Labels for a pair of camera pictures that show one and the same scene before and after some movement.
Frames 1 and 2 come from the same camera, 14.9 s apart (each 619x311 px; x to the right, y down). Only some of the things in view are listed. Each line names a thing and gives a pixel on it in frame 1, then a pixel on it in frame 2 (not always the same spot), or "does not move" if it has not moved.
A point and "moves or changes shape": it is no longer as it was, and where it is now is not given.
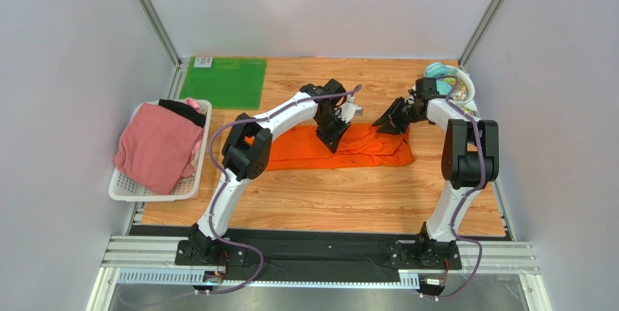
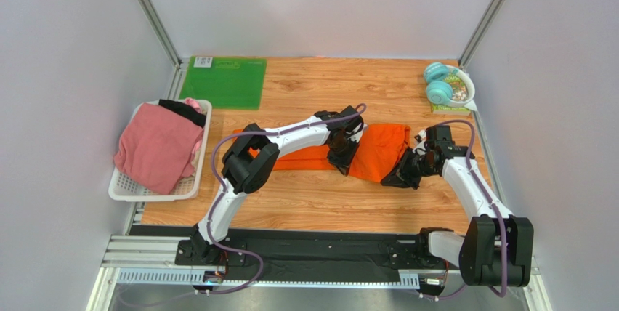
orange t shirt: x=302 y=146 moves or changes shape
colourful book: x=459 y=93 does not move
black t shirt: x=184 y=110 does not move
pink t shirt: x=158 y=147 does not move
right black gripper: x=401 y=112 -> x=407 y=171
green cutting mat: x=228 y=83 does not move
